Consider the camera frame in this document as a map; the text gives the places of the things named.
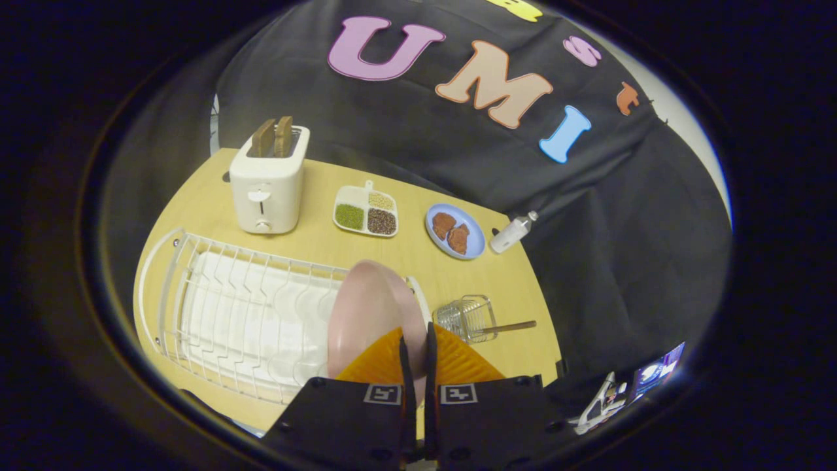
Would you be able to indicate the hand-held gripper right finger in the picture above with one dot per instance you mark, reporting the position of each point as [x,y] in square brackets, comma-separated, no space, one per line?
[431,379]

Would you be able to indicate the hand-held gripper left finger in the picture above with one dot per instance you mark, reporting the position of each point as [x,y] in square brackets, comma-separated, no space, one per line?
[408,392]

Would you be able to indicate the pink plate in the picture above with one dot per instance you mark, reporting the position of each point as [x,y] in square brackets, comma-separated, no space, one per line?
[373,307]

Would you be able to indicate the metal spoon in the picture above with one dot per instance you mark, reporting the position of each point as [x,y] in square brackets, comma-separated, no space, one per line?
[513,326]

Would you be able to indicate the blue plate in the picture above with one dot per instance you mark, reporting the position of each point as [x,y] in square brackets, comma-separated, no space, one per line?
[476,242]

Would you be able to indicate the white divided dish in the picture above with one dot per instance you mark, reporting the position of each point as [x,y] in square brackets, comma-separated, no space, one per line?
[350,195]

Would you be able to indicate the brown meat piece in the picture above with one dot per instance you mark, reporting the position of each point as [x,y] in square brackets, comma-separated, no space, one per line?
[459,239]
[443,225]

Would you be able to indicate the small white bottle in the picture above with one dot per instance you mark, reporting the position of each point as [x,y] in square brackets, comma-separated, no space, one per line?
[509,235]

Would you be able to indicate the dark brown beans pile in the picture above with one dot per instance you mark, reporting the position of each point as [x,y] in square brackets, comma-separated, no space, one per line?
[382,222]

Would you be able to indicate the white device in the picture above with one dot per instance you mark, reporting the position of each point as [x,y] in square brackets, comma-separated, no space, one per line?
[598,409]

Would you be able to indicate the green beans pile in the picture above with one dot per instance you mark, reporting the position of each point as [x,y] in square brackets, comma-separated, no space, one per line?
[349,216]

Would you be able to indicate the pale yellow beans pile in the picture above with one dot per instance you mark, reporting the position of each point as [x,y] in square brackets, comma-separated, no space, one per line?
[381,201]

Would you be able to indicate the lit monitor screen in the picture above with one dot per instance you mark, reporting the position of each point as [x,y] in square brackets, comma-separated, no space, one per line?
[657,371]

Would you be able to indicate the black backdrop cloth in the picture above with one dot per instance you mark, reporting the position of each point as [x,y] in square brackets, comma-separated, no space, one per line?
[405,144]

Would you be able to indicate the white toaster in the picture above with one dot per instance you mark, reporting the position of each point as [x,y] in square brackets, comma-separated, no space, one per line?
[265,190]

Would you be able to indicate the brown toast slice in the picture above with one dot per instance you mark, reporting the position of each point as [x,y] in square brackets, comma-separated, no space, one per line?
[263,139]
[283,136]

